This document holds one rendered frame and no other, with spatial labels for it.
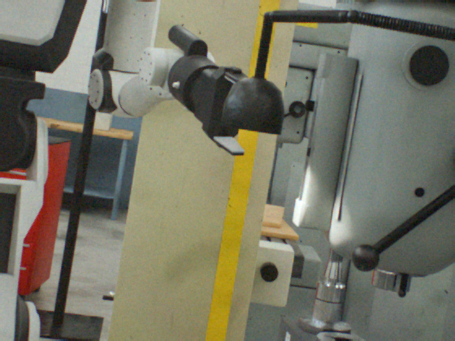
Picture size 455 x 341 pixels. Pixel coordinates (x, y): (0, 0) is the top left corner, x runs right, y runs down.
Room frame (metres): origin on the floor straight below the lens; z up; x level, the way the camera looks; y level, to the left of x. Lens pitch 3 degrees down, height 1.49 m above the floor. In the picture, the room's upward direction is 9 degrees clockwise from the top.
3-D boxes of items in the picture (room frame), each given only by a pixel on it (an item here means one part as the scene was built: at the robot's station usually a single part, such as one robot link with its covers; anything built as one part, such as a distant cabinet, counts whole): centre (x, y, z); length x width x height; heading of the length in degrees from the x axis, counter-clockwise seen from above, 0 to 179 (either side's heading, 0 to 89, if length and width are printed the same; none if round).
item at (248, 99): (1.06, 0.01, 1.48); 0.07 x 0.07 x 0.06
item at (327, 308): (1.52, -0.17, 1.16); 0.05 x 0.05 x 0.06
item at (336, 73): (1.10, -0.08, 1.45); 0.04 x 0.04 x 0.21; 7
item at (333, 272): (1.52, -0.17, 1.25); 0.03 x 0.03 x 0.11
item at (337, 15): (0.98, -0.04, 1.58); 0.17 x 0.01 x 0.01; 30
